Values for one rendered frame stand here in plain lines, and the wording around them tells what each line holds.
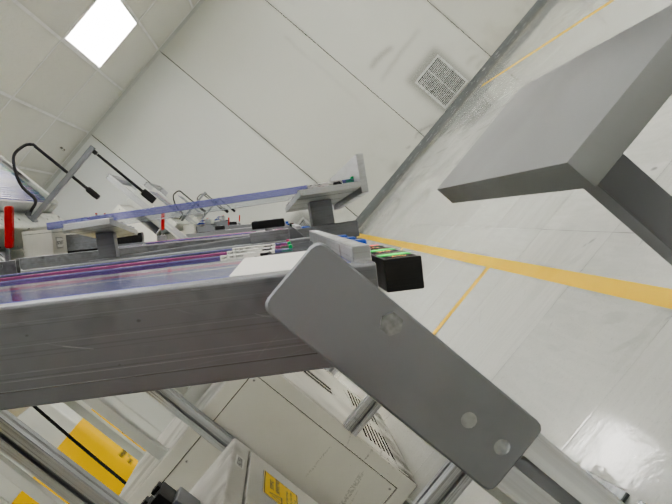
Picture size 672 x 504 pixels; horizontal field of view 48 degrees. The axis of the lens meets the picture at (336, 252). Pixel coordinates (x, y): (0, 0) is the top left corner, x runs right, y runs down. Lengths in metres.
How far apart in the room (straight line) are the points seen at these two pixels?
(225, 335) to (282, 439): 1.53
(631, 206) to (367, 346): 0.74
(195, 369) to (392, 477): 1.60
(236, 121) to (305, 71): 0.96
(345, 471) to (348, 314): 1.62
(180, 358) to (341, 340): 0.11
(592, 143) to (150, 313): 0.49
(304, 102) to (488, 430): 8.26
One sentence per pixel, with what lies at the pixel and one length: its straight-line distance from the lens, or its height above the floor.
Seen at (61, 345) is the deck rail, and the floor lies 0.83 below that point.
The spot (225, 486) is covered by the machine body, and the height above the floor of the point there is 0.62.
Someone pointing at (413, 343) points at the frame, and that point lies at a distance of 0.42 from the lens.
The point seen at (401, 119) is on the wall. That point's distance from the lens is 8.74.
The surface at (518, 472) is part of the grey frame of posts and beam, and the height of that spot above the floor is 0.58.
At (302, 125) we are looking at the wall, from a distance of 8.62.
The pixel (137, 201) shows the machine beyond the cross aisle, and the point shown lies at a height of 1.62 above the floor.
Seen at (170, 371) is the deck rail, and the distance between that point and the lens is 0.47.
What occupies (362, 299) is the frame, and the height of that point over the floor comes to 0.72.
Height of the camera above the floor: 0.78
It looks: 5 degrees down
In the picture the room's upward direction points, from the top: 50 degrees counter-clockwise
